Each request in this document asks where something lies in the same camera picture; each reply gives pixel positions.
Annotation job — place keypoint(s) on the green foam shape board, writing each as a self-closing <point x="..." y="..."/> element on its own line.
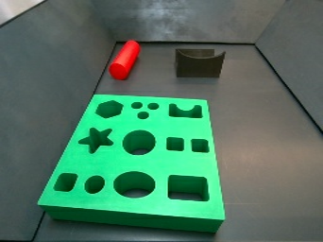
<point x="139" y="166"/>

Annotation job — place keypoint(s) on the black curved cradle block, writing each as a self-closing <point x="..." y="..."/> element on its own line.
<point x="197" y="63"/>

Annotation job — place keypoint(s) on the red cylinder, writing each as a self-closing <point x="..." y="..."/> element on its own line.
<point x="121" y="64"/>

